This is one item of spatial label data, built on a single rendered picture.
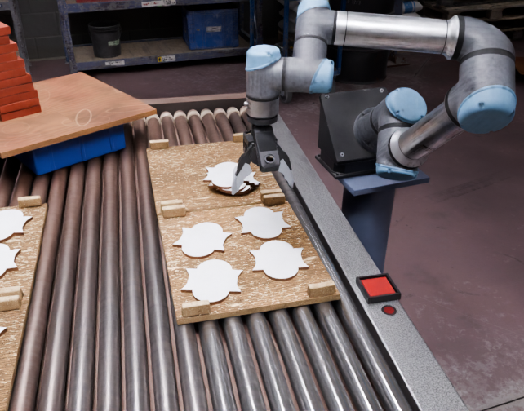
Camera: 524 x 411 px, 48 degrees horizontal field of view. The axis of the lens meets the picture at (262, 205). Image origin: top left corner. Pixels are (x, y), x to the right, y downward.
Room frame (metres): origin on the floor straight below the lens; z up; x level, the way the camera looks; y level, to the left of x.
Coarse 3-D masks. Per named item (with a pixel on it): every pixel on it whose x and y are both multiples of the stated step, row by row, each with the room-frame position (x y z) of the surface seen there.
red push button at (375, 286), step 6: (384, 276) 1.06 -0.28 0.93; (366, 282) 1.03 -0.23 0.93; (372, 282) 1.03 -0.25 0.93; (378, 282) 1.03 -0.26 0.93; (384, 282) 1.03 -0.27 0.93; (366, 288) 1.01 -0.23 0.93; (372, 288) 1.01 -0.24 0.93; (378, 288) 1.01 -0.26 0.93; (384, 288) 1.01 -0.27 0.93; (390, 288) 1.01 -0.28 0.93; (372, 294) 0.99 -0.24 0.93; (378, 294) 0.99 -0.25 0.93
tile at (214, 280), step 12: (204, 264) 1.07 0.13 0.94; (216, 264) 1.07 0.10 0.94; (228, 264) 1.07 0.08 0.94; (192, 276) 1.03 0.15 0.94; (204, 276) 1.03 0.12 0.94; (216, 276) 1.03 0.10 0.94; (228, 276) 1.03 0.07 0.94; (192, 288) 0.99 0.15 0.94; (204, 288) 0.99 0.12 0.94; (216, 288) 0.99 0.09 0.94; (228, 288) 0.99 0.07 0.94; (216, 300) 0.95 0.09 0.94
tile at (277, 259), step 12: (252, 252) 1.12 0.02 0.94; (264, 252) 1.12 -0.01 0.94; (276, 252) 1.12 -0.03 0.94; (288, 252) 1.12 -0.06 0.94; (300, 252) 1.13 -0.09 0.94; (264, 264) 1.08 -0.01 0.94; (276, 264) 1.08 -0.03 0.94; (288, 264) 1.08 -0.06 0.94; (300, 264) 1.08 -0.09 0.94; (276, 276) 1.03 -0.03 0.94; (288, 276) 1.03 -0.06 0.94
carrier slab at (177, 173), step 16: (192, 144) 1.73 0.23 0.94; (208, 144) 1.73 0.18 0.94; (224, 144) 1.74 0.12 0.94; (240, 144) 1.74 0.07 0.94; (160, 160) 1.62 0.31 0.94; (176, 160) 1.62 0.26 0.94; (192, 160) 1.62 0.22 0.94; (208, 160) 1.62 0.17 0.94; (224, 160) 1.62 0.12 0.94; (160, 176) 1.51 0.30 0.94; (176, 176) 1.51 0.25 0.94; (192, 176) 1.51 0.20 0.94; (256, 176) 1.52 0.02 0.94; (272, 176) 1.52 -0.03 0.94; (160, 192) 1.41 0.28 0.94; (176, 192) 1.42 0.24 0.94; (192, 192) 1.42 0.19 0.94; (208, 192) 1.42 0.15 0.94; (224, 192) 1.42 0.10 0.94; (256, 192) 1.42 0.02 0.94; (160, 208) 1.33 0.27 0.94; (192, 208) 1.33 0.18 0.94; (208, 208) 1.34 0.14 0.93
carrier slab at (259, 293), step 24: (192, 216) 1.29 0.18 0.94; (216, 216) 1.29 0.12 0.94; (240, 216) 1.30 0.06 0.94; (288, 216) 1.30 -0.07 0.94; (168, 240) 1.18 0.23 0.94; (240, 240) 1.19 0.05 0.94; (288, 240) 1.19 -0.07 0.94; (168, 264) 1.08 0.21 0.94; (192, 264) 1.08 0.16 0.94; (240, 264) 1.09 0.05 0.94; (312, 264) 1.09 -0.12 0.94; (240, 288) 1.00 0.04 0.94; (264, 288) 1.00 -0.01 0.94; (288, 288) 1.00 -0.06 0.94; (336, 288) 1.00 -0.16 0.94; (216, 312) 0.92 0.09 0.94; (240, 312) 0.93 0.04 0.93
